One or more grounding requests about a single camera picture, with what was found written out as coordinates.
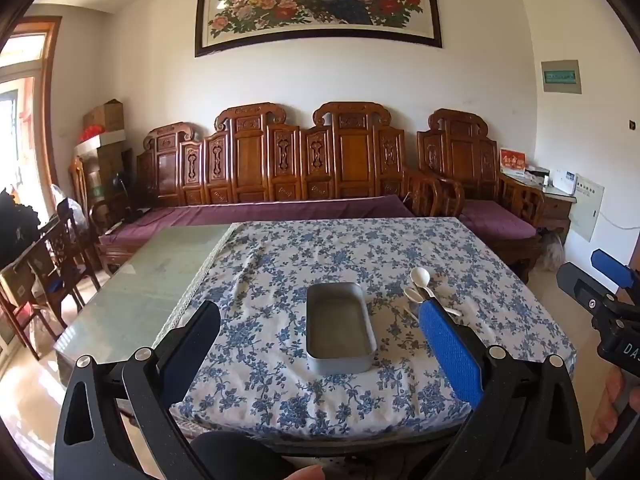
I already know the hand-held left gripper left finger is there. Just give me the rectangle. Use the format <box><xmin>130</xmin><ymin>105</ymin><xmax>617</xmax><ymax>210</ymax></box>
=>
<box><xmin>54</xmin><ymin>300</ymin><xmax>222</xmax><ymax>480</ymax></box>

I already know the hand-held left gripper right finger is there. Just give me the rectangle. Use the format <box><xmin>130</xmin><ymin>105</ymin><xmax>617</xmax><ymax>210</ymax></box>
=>
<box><xmin>417</xmin><ymin>299</ymin><xmax>586</xmax><ymax>480</ymax></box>

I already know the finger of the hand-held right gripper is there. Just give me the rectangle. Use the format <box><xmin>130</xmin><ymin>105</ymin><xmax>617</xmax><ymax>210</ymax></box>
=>
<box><xmin>591</xmin><ymin>249</ymin><xmax>633</xmax><ymax>291</ymax></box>
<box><xmin>556</xmin><ymin>262</ymin><xmax>608</xmax><ymax>316</ymax></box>

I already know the large white ladle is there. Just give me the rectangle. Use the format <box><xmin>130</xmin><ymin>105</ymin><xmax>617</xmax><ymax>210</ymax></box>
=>
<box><xmin>410</xmin><ymin>267</ymin><xmax>463</xmax><ymax>317</ymax></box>

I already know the rectangular metal tin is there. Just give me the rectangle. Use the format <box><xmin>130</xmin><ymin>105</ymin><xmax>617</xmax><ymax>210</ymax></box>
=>
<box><xmin>306</xmin><ymin>282</ymin><xmax>377</xmax><ymax>374</ymax></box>

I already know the person's right hand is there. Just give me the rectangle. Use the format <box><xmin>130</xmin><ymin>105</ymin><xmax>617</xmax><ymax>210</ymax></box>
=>
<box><xmin>590</xmin><ymin>365</ymin><xmax>640</xmax><ymax>446</ymax></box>

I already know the person's left hand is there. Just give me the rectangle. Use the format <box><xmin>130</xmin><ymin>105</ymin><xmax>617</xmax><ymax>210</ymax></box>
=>
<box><xmin>280</xmin><ymin>464</ymin><xmax>325</xmax><ymax>480</ymax></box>

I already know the grey fluffy object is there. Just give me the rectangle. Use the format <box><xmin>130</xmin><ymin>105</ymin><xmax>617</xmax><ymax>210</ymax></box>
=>
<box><xmin>540</xmin><ymin>230</ymin><xmax>565</xmax><ymax>272</ymax></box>

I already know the white electrical panel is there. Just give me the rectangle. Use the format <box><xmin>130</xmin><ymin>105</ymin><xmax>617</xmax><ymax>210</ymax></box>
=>
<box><xmin>568</xmin><ymin>173</ymin><xmax>606</xmax><ymax>243</ymax></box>

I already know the small white spoon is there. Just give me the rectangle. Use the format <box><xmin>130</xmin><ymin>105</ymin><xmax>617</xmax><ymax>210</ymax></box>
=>
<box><xmin>402</xmin><ymin>287</ymin><xmax>426</xmax><ymax>323</ymax></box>

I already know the wooden side table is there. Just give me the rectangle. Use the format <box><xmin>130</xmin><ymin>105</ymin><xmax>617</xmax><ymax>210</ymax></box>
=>
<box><xmin>500</xmin><ymin>167</ymin><xmax>576</xmax><ymax>246</ymax></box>

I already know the white box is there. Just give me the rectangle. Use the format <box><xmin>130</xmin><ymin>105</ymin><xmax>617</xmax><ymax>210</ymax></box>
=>
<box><xmin>550</xmin><ymin>167</ymin><xmax>578</xmax><ymax>196</ymax></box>

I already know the purple armchair cushion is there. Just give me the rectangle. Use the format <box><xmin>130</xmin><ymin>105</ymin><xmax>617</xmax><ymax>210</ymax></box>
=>
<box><xmin>459</xmin><ymin>199</ymin><xmax>538</xmax><ymax>241</ymax></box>

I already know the red gift box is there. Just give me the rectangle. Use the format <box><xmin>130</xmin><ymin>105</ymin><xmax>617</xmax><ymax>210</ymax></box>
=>
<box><xmin>500</xmin><ymin>148</ymin><xmax>527</xmax><ymax>175</ymax></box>

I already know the blue floral tablecloth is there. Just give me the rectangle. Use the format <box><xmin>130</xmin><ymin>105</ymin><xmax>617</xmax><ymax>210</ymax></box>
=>
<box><xmin>170</xmin><ymin>217</ymin><xmax>576</xmax><ymax>441</ymax></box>

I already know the long purple sofa cushion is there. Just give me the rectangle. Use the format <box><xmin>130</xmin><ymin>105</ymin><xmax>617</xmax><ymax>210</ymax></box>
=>
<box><xmin>100</xmin><ymin>195</ymin><xmax>416</xmax><ymax>261</ymax></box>

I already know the dark wooden chair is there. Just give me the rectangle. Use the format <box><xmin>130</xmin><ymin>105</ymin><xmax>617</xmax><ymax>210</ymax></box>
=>
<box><xmin>25</xmin><ymin>212</ymin><xmax>101</xmax><ymax>331</ymax></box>
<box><xmin>0</xmin><ymin>255</ymin><xmax>66</xmax><ymax>361</ymax></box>

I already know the carved wooden armchair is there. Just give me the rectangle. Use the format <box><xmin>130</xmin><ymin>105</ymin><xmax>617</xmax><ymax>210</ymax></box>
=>
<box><xmin>417</xmin><ymin>108</ymin><xmax>546</xmax><ymax>283</ymax></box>

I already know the clear plastic bag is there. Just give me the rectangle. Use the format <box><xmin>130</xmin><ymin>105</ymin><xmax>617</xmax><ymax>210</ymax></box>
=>
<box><xmin>49</xmin><ymin>184</ymin><xmax>88</xmax><ymax>223</ymax></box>

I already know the long carved wooden sofa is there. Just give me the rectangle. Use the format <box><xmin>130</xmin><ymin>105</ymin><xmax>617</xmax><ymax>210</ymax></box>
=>
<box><xmin>97</xmin><ymin>101</ymin><xmax>441</xmax><ymax>281</ymax></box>

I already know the stack of storage boxes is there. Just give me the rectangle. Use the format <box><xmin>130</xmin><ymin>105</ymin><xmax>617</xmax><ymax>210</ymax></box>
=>
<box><xmin>74</xmin><ymin>130</ymin><xmax>127</xmax><ymax>203</ymax></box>

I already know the brown cardboard box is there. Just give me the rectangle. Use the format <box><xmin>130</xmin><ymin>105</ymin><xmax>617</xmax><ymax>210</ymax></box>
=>
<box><xmin>82</xmin><ymin>99</ymin><xmax>125</xmax><ymax>133</ymax></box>

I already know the framed peacock painting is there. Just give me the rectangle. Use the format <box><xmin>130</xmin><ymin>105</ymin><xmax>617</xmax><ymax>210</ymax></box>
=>
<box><xmin>194</xmin><ymin>0</ymin><xmax>444</xmax><ymax>58</ymax></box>

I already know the grey wall panel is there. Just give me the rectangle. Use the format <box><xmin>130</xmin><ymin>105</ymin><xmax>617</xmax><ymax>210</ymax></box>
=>
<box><xmin>541</xmin><ymin>59</ymin><xmax>583</xmax><ymax>95</ymax></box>

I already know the wooden door frame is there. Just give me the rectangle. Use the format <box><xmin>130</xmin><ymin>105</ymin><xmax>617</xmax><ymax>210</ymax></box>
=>
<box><xmin>0</xmin><ymin>16</ymin><xmax>63</xmax><ymax>191</ymax></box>

